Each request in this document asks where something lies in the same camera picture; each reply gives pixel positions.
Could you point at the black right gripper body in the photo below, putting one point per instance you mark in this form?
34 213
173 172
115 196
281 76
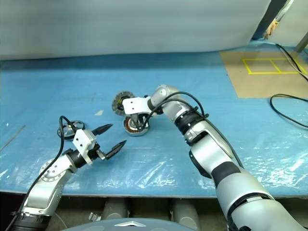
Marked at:
140 116

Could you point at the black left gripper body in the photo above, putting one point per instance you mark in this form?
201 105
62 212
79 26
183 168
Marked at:
95 154

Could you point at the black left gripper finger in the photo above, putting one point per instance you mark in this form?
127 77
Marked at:
115 150
102 129

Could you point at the silver motor housing copper windings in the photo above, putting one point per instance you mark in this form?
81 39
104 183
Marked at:
134 133

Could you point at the black spoked rotor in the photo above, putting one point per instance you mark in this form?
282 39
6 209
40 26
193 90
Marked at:
77 124

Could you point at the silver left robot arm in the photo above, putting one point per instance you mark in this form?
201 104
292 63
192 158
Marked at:
48 192

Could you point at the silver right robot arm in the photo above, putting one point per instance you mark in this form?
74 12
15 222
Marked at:
216 156

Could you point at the bystander bare hand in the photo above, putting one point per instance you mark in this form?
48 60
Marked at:
272 29

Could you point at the white tape scrap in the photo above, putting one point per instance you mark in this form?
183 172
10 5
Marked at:
99 113

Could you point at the blue plastic table cover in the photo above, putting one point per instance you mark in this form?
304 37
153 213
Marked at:
168 79

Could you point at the grey rounded cylinder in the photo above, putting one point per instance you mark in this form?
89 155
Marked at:
185 211
116 208

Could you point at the small metal clip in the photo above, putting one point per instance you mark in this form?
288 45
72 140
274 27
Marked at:
94 216

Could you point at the grey robot torso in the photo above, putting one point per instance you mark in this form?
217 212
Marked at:
108 226

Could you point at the white backdrop board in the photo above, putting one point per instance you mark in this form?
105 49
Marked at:
120 24

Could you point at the brown cardboard sheet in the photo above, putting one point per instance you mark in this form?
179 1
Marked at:
260 84

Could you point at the white panel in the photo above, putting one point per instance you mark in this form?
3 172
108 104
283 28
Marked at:
293 29

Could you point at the bystander grey striped sleeve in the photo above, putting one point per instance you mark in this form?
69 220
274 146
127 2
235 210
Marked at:
283 10

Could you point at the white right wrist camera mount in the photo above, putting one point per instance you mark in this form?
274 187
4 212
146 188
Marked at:
134 106

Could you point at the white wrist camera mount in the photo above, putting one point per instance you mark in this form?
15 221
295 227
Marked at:
134 106
83 142

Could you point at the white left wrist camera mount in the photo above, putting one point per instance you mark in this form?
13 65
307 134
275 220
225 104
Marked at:
83 142

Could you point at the grey upright post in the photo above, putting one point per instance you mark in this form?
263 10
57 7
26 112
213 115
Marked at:
303 42

